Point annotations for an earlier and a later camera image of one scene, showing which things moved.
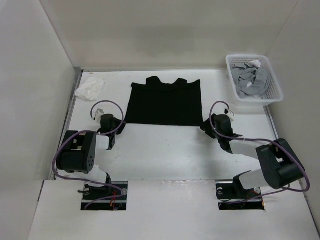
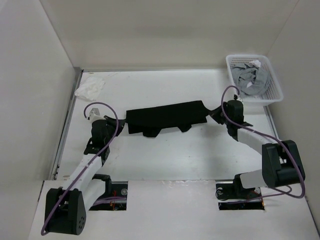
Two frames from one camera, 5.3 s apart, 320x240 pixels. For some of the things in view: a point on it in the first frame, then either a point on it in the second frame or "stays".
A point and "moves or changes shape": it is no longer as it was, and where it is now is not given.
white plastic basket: [253, 80] stays
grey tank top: [250, 80] stays
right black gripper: [205, 126] → [215, 114]
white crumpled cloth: [89, 88] stays
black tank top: [158, 102] moves or changes shape
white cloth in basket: [256, 63] stays
